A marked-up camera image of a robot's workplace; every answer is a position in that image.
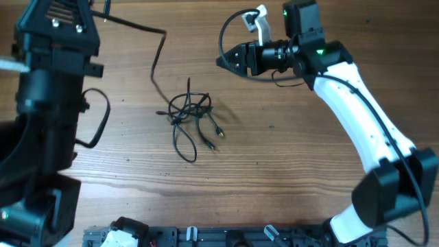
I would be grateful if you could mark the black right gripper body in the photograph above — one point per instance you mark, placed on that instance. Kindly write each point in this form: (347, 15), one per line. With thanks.
(260, 55)

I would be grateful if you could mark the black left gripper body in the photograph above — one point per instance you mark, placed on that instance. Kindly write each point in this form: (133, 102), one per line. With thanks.
(68, 55)

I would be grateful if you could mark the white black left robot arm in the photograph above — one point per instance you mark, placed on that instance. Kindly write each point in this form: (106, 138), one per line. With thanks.
(38, 203)

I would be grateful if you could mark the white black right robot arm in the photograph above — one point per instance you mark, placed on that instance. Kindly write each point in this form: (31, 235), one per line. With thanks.
(399, 179)

